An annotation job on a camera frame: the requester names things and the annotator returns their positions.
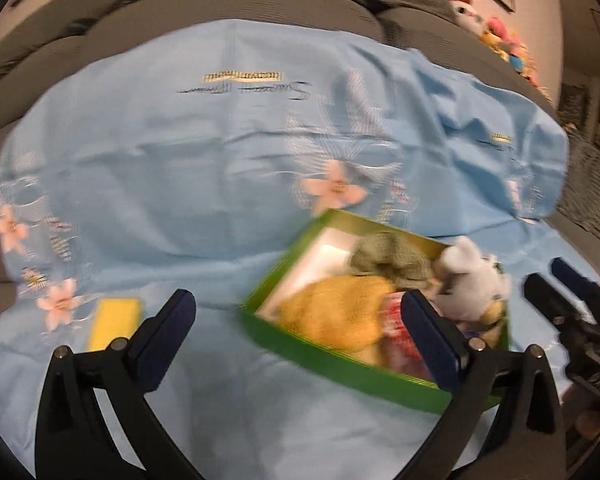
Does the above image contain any light blue plush toy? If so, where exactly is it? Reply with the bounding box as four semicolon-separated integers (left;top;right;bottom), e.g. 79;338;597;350
434;236;512;333

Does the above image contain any red white knitted pouch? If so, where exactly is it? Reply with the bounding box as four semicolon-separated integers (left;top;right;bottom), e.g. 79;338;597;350
379;292;431;380

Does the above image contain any yellow fluffy mitt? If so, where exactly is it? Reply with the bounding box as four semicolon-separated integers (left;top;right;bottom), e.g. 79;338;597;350
278;275;394;366

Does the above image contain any olive green cloth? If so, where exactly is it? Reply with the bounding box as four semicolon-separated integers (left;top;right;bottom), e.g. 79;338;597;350
349;231;434;290

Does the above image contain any green cardboard box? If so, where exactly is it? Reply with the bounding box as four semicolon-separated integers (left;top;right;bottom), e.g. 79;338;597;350
242;209;451;414

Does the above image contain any yellow green sponge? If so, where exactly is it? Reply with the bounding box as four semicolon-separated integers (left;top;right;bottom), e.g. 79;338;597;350
87;298;142;352

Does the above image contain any colourful plush toy pile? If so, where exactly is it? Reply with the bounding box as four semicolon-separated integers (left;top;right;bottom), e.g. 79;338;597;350
450;0;539;88

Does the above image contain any light blue floral cloth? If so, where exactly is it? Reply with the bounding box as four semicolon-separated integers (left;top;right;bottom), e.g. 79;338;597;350
0;21;593;479

